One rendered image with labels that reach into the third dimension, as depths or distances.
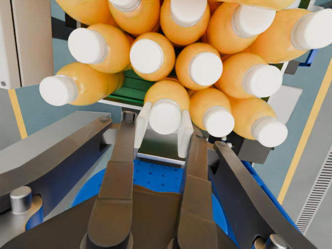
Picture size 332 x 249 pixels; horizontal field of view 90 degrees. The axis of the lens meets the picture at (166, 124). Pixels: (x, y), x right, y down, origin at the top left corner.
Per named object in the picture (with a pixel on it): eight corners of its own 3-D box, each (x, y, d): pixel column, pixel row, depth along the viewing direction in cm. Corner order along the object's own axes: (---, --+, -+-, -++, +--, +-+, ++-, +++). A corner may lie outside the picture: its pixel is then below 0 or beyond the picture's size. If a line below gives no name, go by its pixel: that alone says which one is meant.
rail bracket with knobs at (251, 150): (216, 139, 48) (227, 158, 38) (224, 115, 45) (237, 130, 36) (249, 145, 48) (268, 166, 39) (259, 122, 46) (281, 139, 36)
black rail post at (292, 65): (263, 71, 41) (283, 73, 33) (268, 58, 40) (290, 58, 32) (271, 73, 41) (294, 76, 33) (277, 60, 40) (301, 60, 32)
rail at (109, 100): (86, 95, 39) (80, 98, 37) (86, 92, 39) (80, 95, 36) (248, 127, 41) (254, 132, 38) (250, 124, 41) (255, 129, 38)
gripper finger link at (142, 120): (139, 149, 16) (131, 147, 15) (147, 123, 22) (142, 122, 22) (145, 119, 14) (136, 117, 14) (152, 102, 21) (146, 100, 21)
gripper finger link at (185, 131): (186, 128, 15) (193, 130, 15) (183, 108, 21) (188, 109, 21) (177, 157, 16) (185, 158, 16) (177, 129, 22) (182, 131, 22)
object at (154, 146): (145, 136, 45) (135, 162, 34) (146, 128, 44) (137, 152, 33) (181, 143, 46) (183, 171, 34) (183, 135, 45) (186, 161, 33)
